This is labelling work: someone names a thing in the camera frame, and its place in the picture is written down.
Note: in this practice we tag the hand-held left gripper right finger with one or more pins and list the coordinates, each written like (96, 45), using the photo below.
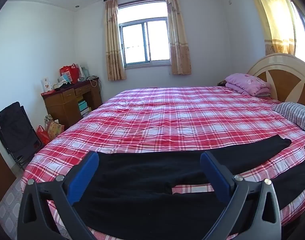
(215, 177)

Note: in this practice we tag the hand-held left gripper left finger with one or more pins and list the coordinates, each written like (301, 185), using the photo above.
(85, 177)

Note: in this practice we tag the black pants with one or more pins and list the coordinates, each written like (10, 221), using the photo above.
(142, 170)

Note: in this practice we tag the striped pillow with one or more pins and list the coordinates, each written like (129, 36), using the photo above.
(295, 113)

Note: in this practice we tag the floral patterned bag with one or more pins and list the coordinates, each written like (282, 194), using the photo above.
(55, 130)

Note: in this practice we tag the red plastic bag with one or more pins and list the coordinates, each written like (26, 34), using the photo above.
(43, 136)

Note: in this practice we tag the teal box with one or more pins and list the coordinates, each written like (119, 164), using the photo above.
(82, 105)

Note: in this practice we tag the brown wooden desk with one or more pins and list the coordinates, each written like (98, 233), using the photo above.
(65, 105)

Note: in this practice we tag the red plaid bed sheet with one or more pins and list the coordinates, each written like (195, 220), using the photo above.
(167, 117)

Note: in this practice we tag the black folding chair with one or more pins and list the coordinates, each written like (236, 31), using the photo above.
(15, 130)

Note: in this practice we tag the brown wooden cabinet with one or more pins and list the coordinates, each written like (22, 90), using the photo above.
(0, 175)

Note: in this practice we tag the pink folded quilt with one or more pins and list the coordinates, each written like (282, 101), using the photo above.
(247, 82)

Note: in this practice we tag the cream wooden bed headboard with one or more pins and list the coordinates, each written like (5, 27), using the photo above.
(277, 62)

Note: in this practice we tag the black bag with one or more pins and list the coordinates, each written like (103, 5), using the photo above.
(62, 86)

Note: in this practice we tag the dark cloth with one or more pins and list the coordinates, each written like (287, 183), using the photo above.
(222, 83)

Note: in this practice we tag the white printed box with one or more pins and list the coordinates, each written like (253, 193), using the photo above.
(46, 85)

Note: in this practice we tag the light blue box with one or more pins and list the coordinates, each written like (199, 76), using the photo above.
(65, 78)

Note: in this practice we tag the red gift bag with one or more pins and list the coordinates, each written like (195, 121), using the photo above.
(71, 73)

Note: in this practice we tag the white paper bag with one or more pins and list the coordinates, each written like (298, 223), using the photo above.
(83, 72)

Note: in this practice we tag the beige patterned curtain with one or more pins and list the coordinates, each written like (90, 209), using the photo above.
(113, 55)
(178, 42)

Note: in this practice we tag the yellow sunlit curtain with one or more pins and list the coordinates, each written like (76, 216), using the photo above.
(277, 17)

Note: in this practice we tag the sliding glass window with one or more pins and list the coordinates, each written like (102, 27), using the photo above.
(142, 42)

